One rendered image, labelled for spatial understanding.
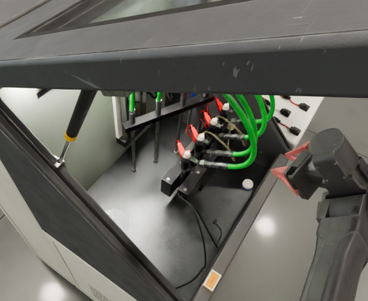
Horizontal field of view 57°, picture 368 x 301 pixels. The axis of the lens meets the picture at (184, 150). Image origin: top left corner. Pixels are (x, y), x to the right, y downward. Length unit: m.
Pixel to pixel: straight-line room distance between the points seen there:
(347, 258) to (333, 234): 0.04
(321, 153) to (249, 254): 1.57
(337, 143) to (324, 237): 0.14
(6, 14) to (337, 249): 0.70
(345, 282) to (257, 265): 1.60
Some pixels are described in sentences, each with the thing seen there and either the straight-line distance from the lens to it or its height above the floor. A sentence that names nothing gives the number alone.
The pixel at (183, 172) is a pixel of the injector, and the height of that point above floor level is 1.01.
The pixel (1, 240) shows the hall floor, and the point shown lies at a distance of 2.19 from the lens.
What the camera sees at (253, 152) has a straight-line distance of 0.83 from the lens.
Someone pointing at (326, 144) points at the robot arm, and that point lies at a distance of 0.58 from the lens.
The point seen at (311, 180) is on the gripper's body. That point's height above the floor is 1.39.
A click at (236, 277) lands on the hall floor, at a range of 2.03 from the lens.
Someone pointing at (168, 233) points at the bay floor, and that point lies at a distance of 1.16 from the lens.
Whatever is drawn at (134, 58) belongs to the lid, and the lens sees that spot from 0.27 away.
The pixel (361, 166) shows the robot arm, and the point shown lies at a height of 1.47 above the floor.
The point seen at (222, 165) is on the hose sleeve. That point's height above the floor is 1.15.
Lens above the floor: 1.90
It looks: 53 degrees down
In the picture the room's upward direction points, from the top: 9 degrees clockwise
